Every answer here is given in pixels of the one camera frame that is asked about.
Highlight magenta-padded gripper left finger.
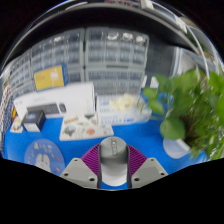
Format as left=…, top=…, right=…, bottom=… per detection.
left=59, top=143, right=103, bottom=190

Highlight small colourful sticker sheet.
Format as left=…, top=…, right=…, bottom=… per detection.
left=9, top=116, right=24, bottom=134

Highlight grey white computer mouse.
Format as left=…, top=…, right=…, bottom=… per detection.
left=98, top=136, right=129, bottom=187

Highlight white cloth with red dots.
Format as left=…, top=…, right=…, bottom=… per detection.
left=0, top=76, right=14, bottom=118

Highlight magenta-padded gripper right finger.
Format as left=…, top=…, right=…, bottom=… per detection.
left=126, top=144, right=169, bottom=190

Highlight round blue bunny mouse pad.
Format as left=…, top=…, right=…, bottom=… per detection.
left=23, top=138, right=66, bottom=177

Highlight large white sticker sheet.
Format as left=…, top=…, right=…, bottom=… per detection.
left=59, top=113, right=115, bottom=142

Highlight yellow blue-edged flat box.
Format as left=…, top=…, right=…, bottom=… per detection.
left=33, top=63, right=69, bottom=92

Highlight white blue disposable glove box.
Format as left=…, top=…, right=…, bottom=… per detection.
left=95, top=93, right=153, bottom=127

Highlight navy cloth with white dots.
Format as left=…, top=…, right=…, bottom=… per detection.
left=2, top=99, right=16, bottom=136

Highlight small black product box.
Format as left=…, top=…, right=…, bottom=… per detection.
left=21, top=109, right=47, bottom=133

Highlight green plant in white pot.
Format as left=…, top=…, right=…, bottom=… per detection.
left=143, top=66, right=224, bottom=161

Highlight white keyboard mouse packaging box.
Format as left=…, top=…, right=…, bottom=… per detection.
left=13, top=81, right=96, bottom=120

